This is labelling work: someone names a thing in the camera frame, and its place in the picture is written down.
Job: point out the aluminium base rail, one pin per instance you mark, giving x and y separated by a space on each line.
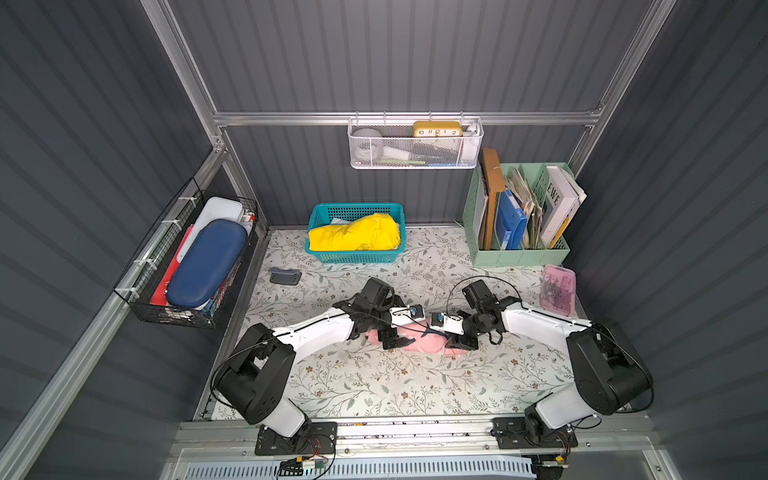
430 447

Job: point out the yellow cloth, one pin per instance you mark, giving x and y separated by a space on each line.
375 232

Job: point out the pink transparent box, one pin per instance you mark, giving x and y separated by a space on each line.
558 290

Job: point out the yellow clock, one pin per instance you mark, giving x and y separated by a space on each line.
437 129

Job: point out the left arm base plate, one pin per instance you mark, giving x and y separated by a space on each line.
312 438

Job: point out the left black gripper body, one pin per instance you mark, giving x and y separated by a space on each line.
393 334

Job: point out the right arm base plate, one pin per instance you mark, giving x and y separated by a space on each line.
517 432

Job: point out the white book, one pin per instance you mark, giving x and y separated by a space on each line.
563 197

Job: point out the black wire wall basket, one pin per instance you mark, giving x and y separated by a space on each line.
145 280

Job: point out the white plastic container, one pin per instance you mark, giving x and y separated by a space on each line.
215 208

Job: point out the small grey pouch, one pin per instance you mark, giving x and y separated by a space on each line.
285 277

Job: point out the brown cardboard board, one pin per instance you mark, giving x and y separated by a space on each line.
494 182

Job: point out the blue folder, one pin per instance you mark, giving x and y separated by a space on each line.
510 222

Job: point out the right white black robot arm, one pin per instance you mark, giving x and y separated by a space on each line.
607 371

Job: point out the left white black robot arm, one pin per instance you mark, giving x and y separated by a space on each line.
253 378

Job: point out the green file organizer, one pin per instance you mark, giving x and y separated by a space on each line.
536 176

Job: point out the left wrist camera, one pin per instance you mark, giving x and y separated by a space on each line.
403 316

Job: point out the navy blue oval case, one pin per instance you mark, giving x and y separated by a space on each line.
207 264

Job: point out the white wire wall basket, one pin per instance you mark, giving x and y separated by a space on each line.
402 151

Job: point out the papers stack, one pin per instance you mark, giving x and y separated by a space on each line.
530 207

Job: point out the tape roll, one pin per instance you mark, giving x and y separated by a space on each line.
366 145

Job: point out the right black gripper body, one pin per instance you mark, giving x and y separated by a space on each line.
464 335

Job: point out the pink shark print shorts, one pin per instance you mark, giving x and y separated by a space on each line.
413 337

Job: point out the teal plastic basket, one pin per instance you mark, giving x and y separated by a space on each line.
332 213

